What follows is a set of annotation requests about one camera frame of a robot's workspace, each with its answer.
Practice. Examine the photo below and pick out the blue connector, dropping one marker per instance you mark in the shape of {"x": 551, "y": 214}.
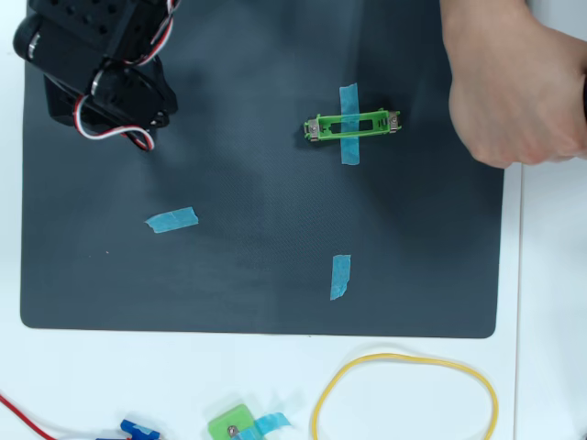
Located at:
{"x": 135, "y": 428}

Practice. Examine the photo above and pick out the bare human hand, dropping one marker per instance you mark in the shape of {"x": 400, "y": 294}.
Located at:
{"x": 513, "y": 91}

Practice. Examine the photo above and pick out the slanted blue tape strip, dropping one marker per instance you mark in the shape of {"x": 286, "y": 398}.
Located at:
{"x": 173, "y": 219}

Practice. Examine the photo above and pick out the short blue tape strip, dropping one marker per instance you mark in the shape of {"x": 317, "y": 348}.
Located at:
{"x": 340, "y": 277}

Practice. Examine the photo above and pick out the long blue tape strip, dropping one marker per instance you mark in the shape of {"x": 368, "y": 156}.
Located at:
{"x": 349, "y": 98}

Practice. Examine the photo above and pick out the yellow rubber band loop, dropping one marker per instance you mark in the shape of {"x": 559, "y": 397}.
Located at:
{"x": 330, "y": 382}

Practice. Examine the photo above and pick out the blue tape on block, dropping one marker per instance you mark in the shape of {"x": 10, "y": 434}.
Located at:
{"x": 273, "y": 421}

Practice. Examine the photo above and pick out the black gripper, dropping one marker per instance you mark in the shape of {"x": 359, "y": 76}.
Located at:
{"x": 161, "y": 102}

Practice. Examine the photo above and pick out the green printed block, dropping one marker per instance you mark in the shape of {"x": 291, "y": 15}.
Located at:
{"x": 227, "y": 419}

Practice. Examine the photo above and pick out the dark grey mat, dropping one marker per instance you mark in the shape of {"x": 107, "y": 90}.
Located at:
{"x": 275, "y": 252}

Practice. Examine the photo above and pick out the green battery holder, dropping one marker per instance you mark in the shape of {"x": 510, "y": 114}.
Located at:
{"x": 321, "y": 129}

